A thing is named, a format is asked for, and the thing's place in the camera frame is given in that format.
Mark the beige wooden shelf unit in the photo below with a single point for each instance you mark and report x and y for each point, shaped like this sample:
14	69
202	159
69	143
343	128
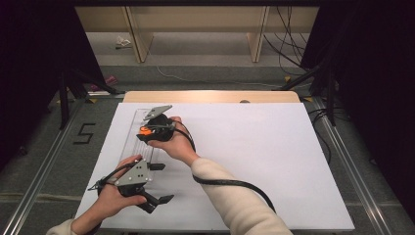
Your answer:
195	19

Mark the pink object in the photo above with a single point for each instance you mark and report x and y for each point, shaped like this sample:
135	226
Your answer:
111	80

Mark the orange ball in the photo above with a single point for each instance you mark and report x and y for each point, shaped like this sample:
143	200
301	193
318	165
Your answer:
145	131

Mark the clear plastic tray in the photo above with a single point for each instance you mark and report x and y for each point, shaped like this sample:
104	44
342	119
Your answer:
138	150

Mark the black curtain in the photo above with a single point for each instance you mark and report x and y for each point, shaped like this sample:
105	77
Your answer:
29	65
378	81

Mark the white crumpled paper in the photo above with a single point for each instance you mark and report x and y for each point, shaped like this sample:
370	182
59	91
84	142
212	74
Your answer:
123	42

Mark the aluminium rail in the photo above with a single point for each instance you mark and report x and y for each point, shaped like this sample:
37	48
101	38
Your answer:
34	184
349	163

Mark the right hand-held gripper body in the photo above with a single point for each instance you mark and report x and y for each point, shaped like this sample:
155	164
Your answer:
160	128

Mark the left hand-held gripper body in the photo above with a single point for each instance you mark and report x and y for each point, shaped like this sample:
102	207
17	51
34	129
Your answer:
136	175

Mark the black metal stand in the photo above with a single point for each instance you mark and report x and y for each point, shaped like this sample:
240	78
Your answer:
64	104
331	98

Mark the person's left hand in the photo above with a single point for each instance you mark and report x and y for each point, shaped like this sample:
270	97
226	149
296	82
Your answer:
112	197

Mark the yellow tape piece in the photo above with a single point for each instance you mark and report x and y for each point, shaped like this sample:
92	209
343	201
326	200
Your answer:
308	99
92	100
287	78

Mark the white board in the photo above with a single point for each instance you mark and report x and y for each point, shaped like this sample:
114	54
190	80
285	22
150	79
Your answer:
261	147

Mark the person's right hand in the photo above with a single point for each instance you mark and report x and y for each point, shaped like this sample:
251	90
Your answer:
177	147

